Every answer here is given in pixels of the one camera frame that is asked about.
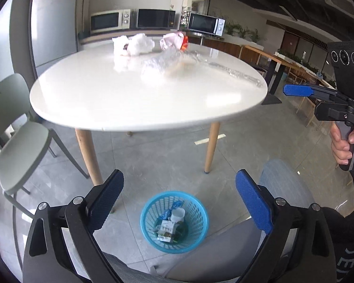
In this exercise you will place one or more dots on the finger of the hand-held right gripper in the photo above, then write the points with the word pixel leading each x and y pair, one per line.
pixel 330 111
pixel 298 90

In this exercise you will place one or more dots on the blue plastic basket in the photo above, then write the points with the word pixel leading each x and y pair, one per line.
pixel 149 221

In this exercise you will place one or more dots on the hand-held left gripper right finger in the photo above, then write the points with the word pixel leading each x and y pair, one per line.
pixel 253 203

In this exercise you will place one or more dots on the green chair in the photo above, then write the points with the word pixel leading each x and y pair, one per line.
pixel 20 147

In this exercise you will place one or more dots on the white plastic cup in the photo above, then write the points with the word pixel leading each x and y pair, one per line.
pixel 177 214

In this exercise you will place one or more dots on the blue plastic bag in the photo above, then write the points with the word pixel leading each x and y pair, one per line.
pixel 171 207

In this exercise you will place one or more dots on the wooden table black pedestal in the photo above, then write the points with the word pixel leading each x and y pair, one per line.
pixel 262 52

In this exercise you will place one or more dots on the white plastic bag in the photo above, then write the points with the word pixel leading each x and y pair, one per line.
pixel 140 44

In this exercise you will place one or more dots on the person's left leg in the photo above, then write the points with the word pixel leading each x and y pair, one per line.
pixel 129 271

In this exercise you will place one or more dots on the person's black top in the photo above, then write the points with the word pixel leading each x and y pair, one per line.
pixel 348 247

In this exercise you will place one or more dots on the wooden counter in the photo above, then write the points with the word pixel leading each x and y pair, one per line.
pixel 224 48

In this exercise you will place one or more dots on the white microwave black door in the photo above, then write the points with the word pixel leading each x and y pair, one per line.
pixel 203 23

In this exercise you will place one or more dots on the potted green plant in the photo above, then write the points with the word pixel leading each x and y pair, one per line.
pixel 183 17

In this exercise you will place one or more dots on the clear plastic wrapper strip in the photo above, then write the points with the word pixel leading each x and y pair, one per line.
pixel 239 75

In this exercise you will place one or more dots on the silver refrigerator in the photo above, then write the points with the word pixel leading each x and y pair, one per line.
pixel 53 29

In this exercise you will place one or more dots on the wooden chair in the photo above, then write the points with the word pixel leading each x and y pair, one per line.
pixel 308 109

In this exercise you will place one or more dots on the crumpled clear plastic wrap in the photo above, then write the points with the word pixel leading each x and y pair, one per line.
pixel 168 62

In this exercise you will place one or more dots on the row of green plants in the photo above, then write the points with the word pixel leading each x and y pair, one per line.
pixel 244 32

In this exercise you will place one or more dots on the green yellow sponge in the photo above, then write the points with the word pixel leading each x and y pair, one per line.
pixel 182 233

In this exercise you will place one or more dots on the small white box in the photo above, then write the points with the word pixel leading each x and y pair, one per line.
pixel 166 228

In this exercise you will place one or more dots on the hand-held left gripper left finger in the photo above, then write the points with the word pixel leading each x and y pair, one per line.
pixel 106 203

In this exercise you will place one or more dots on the person's right hand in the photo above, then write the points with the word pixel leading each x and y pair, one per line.
pixel 339 150

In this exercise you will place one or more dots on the white round table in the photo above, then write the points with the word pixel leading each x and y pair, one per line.
pixel 106 100

